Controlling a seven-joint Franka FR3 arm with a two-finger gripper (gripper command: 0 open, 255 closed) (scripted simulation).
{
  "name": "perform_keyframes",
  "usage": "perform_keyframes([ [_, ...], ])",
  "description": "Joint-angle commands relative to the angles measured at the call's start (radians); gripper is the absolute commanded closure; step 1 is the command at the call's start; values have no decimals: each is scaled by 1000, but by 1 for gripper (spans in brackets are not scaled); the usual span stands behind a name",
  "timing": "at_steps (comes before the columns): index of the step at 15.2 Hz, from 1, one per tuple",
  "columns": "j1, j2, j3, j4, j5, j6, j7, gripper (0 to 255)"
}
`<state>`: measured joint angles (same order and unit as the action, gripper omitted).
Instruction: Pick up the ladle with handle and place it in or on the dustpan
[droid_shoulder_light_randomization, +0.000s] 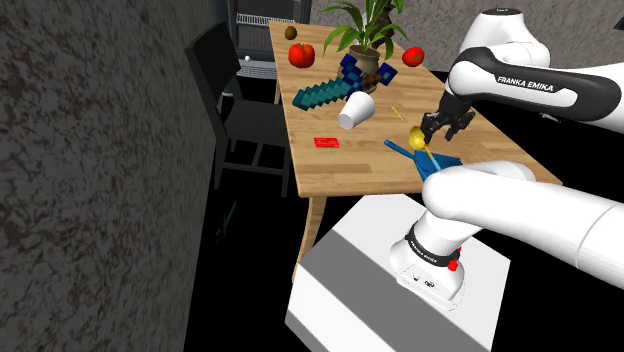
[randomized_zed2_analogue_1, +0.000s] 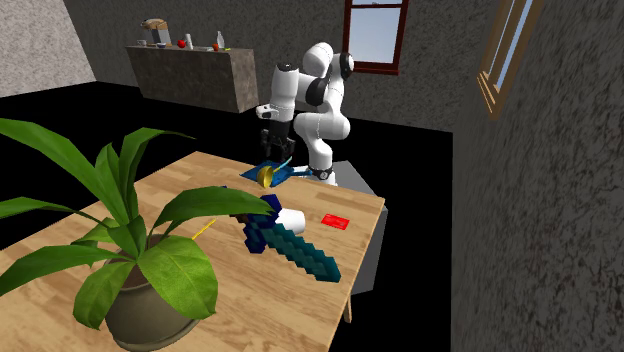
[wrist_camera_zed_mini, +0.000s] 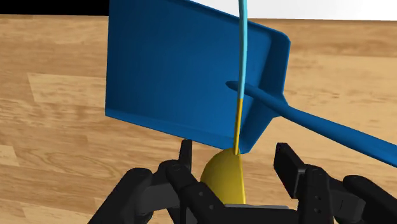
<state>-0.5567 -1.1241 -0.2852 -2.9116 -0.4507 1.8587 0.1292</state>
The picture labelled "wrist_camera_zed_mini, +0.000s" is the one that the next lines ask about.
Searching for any blue dustpan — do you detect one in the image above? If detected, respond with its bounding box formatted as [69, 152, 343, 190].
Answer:
[105, 0, 397, 168]

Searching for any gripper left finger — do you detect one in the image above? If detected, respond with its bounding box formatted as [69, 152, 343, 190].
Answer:
[87, 139, 230, 224]

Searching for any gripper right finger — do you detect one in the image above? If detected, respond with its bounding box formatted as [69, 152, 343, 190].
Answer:
[273, 143, 397, 224]

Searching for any yellow and light blue ladle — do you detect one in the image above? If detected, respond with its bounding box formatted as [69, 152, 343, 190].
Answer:
[200, 0, 248, 206]

